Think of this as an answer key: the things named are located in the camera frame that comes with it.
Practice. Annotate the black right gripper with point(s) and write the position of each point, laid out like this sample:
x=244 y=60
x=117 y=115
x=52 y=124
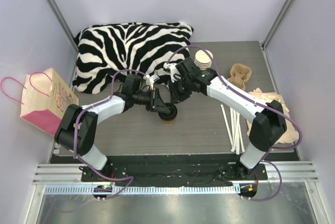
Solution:
x=176 y=88

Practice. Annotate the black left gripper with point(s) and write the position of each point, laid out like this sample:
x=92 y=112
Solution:
x=154 y=99

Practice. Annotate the black plastic cup lid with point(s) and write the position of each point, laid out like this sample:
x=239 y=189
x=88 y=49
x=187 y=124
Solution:
x=171 y=115

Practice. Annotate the brown paper coffee cup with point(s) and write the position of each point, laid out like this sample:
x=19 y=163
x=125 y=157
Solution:
x=168 y=122

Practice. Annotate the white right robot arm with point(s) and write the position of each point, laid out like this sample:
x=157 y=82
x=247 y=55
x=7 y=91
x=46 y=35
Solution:
x=267 y=119

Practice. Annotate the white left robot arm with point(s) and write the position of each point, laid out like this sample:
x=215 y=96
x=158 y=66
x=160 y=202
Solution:
x=77 y=128

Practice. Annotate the stack of paper cups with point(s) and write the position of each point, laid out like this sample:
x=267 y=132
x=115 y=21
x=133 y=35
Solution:
x=202 y=60

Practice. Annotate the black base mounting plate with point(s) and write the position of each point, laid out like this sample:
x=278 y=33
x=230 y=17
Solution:
x=189 y=170

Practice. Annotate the brown cardboard cup carrier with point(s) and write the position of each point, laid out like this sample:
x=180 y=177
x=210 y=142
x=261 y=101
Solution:
x=239 y=75

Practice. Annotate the zebra print pillow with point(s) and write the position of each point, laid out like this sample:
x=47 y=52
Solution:
x=127 y=48

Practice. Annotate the pink paper gift bag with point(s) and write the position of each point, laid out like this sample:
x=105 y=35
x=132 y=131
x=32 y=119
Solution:
x=45 y=98

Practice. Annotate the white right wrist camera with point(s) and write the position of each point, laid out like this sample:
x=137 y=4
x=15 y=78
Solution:
x=173 y=71

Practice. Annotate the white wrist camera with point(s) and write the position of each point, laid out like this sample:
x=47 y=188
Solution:
x=151 y=79
x=173 y=71

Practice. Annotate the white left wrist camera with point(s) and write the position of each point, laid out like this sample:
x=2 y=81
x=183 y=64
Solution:
x=151 y=79

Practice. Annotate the perforated metal rail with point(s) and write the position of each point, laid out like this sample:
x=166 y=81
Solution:
x=95 y=189

